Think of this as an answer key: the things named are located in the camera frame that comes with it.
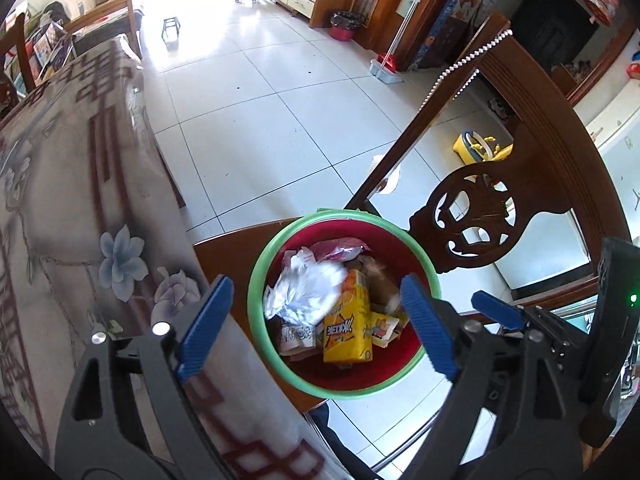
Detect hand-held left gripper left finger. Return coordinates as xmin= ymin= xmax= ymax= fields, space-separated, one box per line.
xmin=52 ymin=274 xmax=236 ymax=480

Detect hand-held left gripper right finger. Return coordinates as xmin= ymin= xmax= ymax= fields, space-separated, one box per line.
xmin=400 ymin=273 xmax=596 ymax=480

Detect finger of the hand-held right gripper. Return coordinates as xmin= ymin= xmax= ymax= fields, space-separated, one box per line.
xmin=471 ymin=289 xmax=590 ymax=362

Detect orange snack bag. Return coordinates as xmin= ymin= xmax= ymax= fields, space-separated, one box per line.
xmin=370 ymin=311 xmax=408 ymax=348

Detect brown paper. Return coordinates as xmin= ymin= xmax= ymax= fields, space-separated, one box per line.
xmin=360 ymin=255 xmax=406 ymax=311

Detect yellow snack box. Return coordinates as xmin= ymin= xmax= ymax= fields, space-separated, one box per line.
xmin=322 ymin=269 xmax=375 ymax=365

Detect red basin with green rim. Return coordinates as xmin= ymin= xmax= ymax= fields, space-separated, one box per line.
xmin=247 ymin=209 xmax=442 ymax=401

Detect white blue wrapper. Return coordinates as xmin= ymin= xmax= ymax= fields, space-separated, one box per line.
xmin=262 ymin=247 xmax=348 ymax=328

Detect pink plastic bag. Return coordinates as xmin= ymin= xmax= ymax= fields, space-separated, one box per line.
xmin=312 ymin=237 xmax=372 ymax=263

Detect person's dark trousers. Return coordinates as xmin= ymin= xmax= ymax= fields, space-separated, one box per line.
xmin=305 ymin=400 xmax=381 ymax=480

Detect white round container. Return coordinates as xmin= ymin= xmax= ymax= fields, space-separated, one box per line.
xmin=370 ymin=155 xmax=403 ymax=196

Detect yellow toy car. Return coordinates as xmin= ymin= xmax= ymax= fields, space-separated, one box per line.
xmin=452 ymin=130 xmax=515 ymax=166

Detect carved wooden chair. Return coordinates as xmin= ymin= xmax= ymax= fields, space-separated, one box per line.
xmin=192 ymin=10 xmax=626 ymax=461

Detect blue printed curtain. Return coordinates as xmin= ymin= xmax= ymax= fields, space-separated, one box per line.
xmin=415 ymin=0 xmax=506 ymax=68

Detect red waste bin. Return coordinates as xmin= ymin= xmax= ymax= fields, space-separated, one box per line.
xmin=330 ymin=10 xmax=366 ymax=41

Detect wooden dining chair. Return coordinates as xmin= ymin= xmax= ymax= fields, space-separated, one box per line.
xmin=0 ymin=12 xmax=38 ymax=116

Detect wooden sofa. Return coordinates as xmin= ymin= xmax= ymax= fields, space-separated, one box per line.
xmin=42 ymin=0 xmax=143 ymax=58

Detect white mop with red handle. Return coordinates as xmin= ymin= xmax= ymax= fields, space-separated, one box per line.
xmin=370 ymin=0 xmax=436 ymax=83

